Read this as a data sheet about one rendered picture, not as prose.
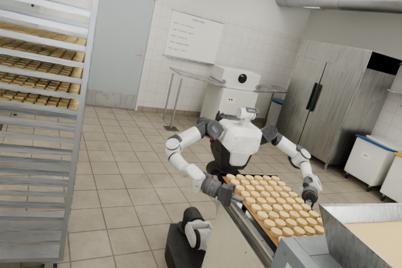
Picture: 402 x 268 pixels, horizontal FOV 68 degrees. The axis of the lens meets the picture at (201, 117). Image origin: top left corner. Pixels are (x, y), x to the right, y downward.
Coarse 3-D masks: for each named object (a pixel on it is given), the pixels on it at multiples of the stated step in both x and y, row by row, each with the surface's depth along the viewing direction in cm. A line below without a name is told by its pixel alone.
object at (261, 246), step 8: (232, 208) 163; (232, 216) 162; (240, 216) 155; (240, 224) 154; (248, 224) 148; (248, 232) 147; (256, 232) 144; (256, 240) 141; (264, 240) 139; (256, 248) 140; (264, 248) 134; (264, 256) 134; (272, 256) 130
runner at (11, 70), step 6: (0, 66) 152; (6, 66) 153; (12, 72) 154; (18, 72) 155; (24, 72) 156; (30, 72) 157; (36, 72) 158; (42, 72) 158; (48, 78) 160; (54, 78) 161; (60, 78) 162; (66, 78) 163; (72, 78) 164; (78, 78) 164
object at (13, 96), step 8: (0, 96) 166; (8, 96) 166; (16, 96) 168; (24, 96) 172; (32, 96) 175; (40, 96) 178; (48, 96) 184; (56, 96) 185; (40, 104) 166; (48, 104) 169; (56, 104) 176; (64, 104) 176; (72, 104) 178
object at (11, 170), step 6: (0, 168) 209; (6, 168) 210; (12, 168) 211; (18, 168) 212; (30, 174) 214; (36, 174) 215; (42, 174) 217; (48, 174) 219; (54, 174) 221; (60, 174) 223; (66, 174) 224
